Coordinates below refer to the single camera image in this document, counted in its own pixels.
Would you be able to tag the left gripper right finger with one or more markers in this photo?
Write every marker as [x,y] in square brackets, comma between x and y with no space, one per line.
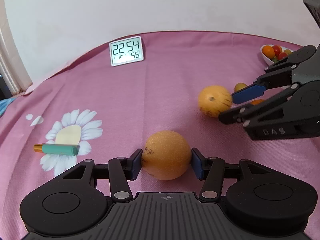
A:
[211,171]

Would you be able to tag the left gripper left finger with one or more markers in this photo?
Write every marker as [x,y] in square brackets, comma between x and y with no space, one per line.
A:
[121,170]

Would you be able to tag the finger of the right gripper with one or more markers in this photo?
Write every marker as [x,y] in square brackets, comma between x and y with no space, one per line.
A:
[247,111]
[299,67]

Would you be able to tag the red tomato large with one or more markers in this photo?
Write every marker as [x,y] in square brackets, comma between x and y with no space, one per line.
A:
[282,55]

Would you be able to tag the mandarin orange middle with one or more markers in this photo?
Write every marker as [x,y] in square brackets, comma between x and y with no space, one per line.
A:
[256,101]

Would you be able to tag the red tomato top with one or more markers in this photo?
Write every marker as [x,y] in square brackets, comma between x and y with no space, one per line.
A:
[277,50]

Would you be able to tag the white floral fruit bowl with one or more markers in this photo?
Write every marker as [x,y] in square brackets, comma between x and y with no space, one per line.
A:
[268,53]

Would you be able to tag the small yellow-green fruit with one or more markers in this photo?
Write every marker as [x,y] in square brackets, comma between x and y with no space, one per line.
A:
[239,86]

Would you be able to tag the green battery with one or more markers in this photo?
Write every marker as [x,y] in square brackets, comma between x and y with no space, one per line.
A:
[57,149]

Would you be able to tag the pink floral tablecloth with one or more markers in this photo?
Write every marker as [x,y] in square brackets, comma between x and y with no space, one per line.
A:
[120,107]

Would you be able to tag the white digital clock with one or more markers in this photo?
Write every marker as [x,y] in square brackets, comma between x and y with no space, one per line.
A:
[127,50]

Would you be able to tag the window frame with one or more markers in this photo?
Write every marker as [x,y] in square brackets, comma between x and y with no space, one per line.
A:
[12,68]

